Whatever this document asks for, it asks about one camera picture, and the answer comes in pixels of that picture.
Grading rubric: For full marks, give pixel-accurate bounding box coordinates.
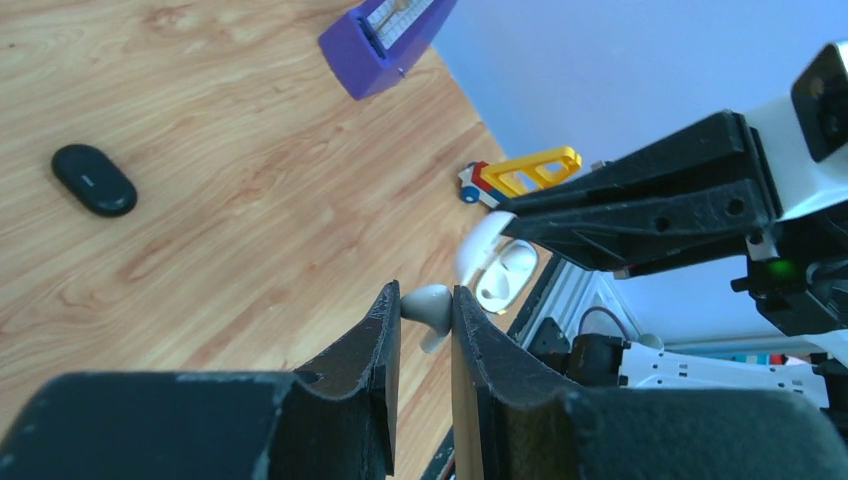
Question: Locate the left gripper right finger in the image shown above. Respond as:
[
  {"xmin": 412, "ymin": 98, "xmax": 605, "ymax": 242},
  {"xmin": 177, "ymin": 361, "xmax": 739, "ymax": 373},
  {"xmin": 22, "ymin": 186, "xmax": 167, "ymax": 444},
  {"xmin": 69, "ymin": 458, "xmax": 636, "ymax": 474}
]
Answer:
[{"xmin": 451, "ymin": 286, "xmax": 847, "ymax": 479}]

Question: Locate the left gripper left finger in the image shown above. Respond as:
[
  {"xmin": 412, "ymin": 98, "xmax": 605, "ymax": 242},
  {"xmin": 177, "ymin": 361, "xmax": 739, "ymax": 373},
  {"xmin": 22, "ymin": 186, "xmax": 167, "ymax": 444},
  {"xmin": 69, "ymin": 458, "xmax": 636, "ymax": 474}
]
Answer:
[{"xmin": 1, "ymin": 282, "xmax": 400, "ymax": 479}]

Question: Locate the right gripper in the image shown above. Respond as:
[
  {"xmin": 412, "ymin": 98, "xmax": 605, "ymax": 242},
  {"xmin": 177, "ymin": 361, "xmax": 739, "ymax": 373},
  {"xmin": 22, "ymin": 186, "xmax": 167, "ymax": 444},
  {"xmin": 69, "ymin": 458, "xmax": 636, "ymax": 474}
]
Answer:
[{"xmin": 501, "ymin": 110, "xmax": 847, "ymax": 336}]

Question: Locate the white earbud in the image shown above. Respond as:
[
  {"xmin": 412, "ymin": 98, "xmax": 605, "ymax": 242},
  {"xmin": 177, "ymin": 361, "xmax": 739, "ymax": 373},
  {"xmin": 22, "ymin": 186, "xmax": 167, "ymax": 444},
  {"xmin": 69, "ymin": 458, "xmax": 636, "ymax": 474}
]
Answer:
[{"xmin": 400, "ymin": 284, "xmax": 453, "ymax": 353}]

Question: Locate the white earbud charging case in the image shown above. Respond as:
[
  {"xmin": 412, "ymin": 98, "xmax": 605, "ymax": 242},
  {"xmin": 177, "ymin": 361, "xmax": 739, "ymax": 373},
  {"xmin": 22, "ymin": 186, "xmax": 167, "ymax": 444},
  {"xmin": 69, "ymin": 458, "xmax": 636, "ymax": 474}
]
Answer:
[{"xmin": 454, "ymin": 211, "xmax": 539, "ymax": 315}]

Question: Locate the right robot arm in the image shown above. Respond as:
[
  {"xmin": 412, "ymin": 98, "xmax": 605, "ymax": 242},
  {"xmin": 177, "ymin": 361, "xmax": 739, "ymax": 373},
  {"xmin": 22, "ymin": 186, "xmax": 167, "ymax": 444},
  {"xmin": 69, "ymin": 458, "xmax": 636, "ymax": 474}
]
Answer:
[{"xmin": 503, "ymin": 101, "xmax": 847, "ymax": 411}]

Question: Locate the black earbud charging case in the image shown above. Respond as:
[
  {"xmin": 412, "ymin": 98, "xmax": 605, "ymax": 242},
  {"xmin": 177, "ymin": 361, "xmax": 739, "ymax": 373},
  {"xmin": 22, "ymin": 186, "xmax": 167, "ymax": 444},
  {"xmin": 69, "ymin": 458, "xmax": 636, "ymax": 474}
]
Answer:
[{"xmin": 51, "ymin": 144, "xmax": 138, "ymax": 218}]

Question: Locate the colourful toy car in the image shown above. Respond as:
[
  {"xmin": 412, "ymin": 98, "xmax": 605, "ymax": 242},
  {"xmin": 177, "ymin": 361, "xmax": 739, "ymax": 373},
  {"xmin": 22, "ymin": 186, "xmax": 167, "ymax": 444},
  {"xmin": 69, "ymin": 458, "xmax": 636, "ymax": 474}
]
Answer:
[{"xmin": 458, "ymin": 146, "xmax": 582, "ymax": 208}]

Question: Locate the purple stand with phone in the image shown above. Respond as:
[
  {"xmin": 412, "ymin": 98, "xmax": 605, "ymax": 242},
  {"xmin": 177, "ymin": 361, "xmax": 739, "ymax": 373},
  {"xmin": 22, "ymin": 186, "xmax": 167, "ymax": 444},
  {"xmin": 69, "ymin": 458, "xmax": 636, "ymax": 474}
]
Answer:
[{"xmin": 318, "ymin": 0, "xmax": 457, "ymax": 100}]

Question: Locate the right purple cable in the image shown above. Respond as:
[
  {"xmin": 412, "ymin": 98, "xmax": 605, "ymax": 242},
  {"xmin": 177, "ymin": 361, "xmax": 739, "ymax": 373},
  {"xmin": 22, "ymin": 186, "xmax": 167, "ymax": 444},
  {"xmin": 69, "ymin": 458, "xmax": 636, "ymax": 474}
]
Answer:
[{"xmin": 578, "ymin": 305, "xmax": 632, "ymax": 342}]

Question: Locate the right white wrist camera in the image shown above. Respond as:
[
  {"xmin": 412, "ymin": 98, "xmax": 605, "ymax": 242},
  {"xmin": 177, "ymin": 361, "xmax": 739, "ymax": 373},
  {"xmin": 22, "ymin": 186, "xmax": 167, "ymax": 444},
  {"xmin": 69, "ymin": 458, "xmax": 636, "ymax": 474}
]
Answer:
[{"xmin": 745, "ymin": 40, "xmax": 847, "ymax": 221}]

